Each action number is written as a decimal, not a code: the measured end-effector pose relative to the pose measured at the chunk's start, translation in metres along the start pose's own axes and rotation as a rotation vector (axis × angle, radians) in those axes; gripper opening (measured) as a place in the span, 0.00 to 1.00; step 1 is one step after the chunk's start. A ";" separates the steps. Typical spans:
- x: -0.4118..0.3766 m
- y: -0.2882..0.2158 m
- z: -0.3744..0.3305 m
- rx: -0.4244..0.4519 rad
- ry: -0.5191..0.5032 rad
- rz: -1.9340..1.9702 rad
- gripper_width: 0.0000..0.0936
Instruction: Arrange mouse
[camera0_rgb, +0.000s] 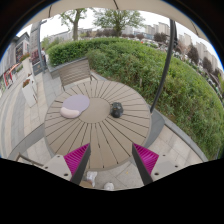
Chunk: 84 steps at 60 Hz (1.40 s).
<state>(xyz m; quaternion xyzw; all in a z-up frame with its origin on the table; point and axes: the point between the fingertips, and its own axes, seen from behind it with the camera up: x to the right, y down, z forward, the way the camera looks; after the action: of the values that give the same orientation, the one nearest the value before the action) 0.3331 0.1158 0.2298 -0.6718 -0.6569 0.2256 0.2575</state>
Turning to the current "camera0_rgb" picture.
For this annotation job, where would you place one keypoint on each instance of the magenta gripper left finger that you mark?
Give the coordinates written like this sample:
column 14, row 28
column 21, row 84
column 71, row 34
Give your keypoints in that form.
column 71, row 166

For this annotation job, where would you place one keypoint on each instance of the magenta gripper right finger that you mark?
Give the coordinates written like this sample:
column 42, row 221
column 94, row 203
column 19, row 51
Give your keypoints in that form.
column 152, row 166

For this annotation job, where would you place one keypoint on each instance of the lilac mouse pad wrist rest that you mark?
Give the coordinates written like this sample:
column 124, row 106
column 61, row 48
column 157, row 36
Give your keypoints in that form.
column 74, row 105

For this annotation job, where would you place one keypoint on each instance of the black computer mouse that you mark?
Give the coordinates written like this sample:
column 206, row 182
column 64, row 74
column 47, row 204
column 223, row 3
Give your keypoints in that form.
column 116, row 110

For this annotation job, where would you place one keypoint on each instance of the left white shoe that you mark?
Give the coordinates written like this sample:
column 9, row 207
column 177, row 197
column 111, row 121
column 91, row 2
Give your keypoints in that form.
column 91, row 175

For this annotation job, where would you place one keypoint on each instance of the white shoe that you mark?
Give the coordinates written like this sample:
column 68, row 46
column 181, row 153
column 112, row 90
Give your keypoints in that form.
column 91, row 175
column 109, row 186

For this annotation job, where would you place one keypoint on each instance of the round slatted wooden table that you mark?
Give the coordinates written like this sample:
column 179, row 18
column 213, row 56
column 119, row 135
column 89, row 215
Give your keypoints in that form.
column 110, row 138

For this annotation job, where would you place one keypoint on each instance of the right white shoe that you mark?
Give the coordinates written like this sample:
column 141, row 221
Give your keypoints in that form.
column 109, row 186

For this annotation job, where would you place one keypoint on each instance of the near chair armrest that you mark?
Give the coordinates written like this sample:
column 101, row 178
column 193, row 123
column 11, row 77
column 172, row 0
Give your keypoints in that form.
column 32, row 162

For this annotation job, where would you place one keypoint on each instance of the green hedge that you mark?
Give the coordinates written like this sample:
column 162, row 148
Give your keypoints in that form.
column 186, row 98

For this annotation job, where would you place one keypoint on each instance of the white planter box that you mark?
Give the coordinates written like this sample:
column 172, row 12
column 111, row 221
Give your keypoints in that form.
column 29, row 89

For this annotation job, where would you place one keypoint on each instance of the slatted outdoor chair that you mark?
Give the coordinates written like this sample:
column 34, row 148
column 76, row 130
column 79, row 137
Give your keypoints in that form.
column 75, row 71

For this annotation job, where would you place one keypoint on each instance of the dark umbrella pole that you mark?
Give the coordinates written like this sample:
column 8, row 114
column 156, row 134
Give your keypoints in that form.
column 172, row 42

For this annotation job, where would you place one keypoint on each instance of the grey street pole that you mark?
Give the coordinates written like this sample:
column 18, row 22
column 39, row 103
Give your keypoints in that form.
column 39, row 45

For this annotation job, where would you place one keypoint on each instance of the large tree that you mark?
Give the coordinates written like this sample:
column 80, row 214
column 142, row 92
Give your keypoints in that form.
column 117, row 19

